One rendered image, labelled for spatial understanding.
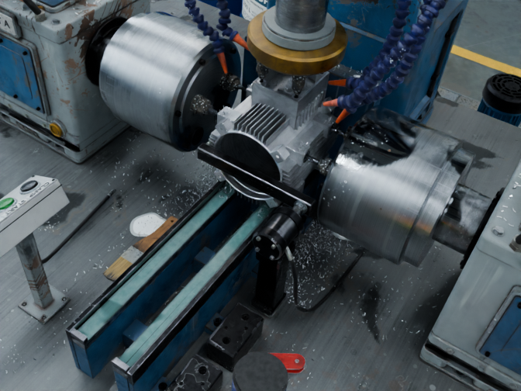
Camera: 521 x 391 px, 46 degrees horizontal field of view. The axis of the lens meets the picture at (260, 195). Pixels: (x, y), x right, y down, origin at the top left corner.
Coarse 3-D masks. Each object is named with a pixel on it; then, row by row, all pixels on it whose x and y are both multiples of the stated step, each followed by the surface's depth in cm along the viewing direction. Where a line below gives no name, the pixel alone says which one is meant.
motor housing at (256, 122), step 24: (240, 120) 114; (264, 120) 114; (288, 120) 114; (216, 144) 119; (240, 144) 126; (264, 144) 111; (312, 144) 117; (264, 168) 128; (288, 168) 112; (312, 168) 124; (240, 192) 123
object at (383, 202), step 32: (352, 128) 105; (384, 128) 104; (416, 128) 105; (320, 160) 112; (352, 160) 103; (384, 160) 102; (416, 160) 101; (448, 160) 101; (352, 192) 103; (384, 192) 101; (416, 192) 99; (448, 192) 99; (320, 224) 114; (352, 224) 106; (384, 224) 102; (416, 224) 101; (448, 224) 104; (384, 256) 109; (416, 256) 104
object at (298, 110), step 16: (256, 80) 114; (272, 80) 120; (288, 80) 118; (320, 80) 116; (256, 96) 116; (272, 96) 113; (288, 96) 116; (304, 96) 112; (320, 96) 120; (288, 112) 114; (304, 112) 116
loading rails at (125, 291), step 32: (224, 192) 125; (192, 224) 119; (224, 224) 129; (256, 224) 120; (160, 256) 113; (192, 256) 122; (224, 256) 114; (128, 288) 108; (160, 288) 115; (192, 288) 109; (224, 288) 115; (96, 320) 103; (128, 320) 110; (160, 320) 104; (192, 320) 108; (96, 352) 104; (128, 352) 99; (160, 352) 102; (128, 384) 99; (160, 384) 105
